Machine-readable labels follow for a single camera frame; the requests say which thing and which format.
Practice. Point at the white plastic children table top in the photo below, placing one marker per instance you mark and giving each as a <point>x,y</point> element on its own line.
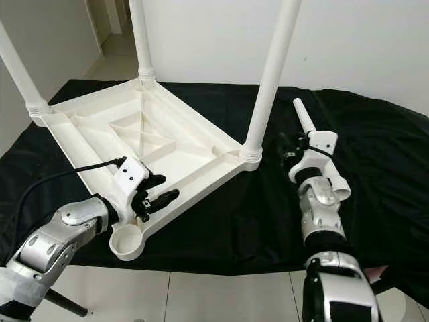
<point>100,144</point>

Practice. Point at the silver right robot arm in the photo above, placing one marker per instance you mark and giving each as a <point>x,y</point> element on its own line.
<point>322,201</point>

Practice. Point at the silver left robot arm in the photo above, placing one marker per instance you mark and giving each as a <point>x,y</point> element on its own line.
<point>53,248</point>

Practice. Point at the black tablecloth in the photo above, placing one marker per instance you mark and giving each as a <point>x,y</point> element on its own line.
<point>241,215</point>

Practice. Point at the black metal table leg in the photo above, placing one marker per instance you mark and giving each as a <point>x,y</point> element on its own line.
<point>67,304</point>
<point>385,287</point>

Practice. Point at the pink plastic object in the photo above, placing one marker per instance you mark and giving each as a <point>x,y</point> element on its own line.
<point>379,272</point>

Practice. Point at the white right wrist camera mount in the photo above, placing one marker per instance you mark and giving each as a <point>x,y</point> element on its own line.
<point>322,142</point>

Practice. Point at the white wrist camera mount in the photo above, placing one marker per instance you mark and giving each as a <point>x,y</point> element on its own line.
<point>322,142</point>
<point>131,176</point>

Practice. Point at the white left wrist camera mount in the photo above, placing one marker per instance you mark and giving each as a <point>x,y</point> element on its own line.
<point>131,176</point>

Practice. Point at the white door frame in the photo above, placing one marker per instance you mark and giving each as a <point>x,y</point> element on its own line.
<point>112,17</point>

